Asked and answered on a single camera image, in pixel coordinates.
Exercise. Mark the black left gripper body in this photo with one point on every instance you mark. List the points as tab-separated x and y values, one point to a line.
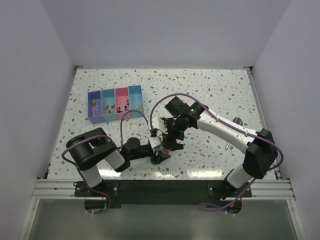
155	158

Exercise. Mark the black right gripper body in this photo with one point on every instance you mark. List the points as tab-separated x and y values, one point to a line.
176	130

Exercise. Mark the clear plastic jar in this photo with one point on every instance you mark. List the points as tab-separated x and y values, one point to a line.
166	152

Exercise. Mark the pink candy bin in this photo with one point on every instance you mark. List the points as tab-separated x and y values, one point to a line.
122	101

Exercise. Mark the purple candy bin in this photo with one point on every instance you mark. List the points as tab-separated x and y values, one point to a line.
94	107

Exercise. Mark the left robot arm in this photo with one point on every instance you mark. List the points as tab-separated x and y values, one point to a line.
90	148

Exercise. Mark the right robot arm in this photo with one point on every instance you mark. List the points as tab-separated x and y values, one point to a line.
258	147

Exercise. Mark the blue end candy bin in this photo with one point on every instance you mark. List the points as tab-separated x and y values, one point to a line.
136	98

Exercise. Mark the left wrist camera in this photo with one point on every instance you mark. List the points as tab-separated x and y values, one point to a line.
155	142

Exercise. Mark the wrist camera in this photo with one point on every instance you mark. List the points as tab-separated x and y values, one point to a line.
158	123
155	142

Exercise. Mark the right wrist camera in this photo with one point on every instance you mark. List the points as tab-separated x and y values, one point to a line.
158	123

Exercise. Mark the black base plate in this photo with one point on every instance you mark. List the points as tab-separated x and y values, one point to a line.
113	194

